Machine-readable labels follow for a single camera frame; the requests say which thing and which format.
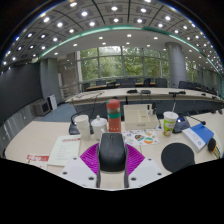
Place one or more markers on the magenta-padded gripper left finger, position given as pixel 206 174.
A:
pixel 88 158

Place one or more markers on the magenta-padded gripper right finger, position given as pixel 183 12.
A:
pixel 135 158

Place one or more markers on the black computer mouse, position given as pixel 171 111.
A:
pixel 112 151

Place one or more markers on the black mouse pad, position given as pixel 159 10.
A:
pixel 176 156

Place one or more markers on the colourful sticker sheet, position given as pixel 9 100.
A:
pixel 141 137

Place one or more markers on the white printed document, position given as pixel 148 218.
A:
pixel 65 150

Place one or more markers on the white lidded mug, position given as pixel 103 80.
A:
pixel 98 128

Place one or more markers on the stack of white paper cups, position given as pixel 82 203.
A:
pixel 82 126

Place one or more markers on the white cardboard box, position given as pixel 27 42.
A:
pixel 138 120

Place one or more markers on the red bottle with green band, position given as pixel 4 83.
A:
pixel 114 116

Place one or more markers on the green printed paper cup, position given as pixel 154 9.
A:
pixel 170 125

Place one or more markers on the red and white magazine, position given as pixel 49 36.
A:
pixel 37 160

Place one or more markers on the long curved conference desk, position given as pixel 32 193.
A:
pixel 110 95

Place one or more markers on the white floor appliance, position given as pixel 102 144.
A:
pixel 52 102

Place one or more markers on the blue and white book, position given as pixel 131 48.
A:
pixel 198 136

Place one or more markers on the grey floor cabinet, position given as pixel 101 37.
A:
pixel 41 107

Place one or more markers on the black handheld microphone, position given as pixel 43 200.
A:
pixel 212 145

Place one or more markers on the dark office chairs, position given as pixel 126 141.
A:
pixel 160 82

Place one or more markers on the ceiling lights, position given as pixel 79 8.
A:
pixel 114 8

